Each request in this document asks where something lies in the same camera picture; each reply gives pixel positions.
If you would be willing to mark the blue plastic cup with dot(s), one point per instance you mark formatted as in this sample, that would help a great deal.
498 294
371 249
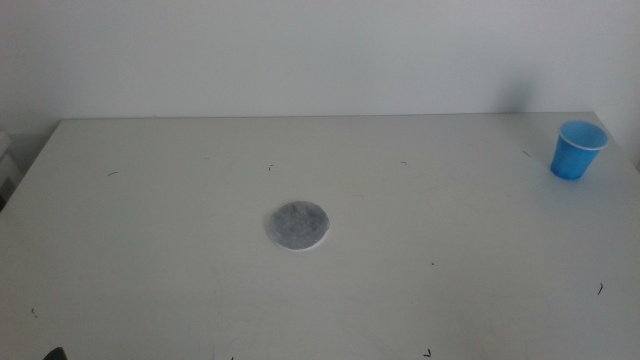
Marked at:
573 160

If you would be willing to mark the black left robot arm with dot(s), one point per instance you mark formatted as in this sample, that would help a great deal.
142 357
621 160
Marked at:
55 355

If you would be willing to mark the round grey cup mat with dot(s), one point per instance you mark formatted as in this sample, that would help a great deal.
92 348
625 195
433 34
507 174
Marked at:
298 225

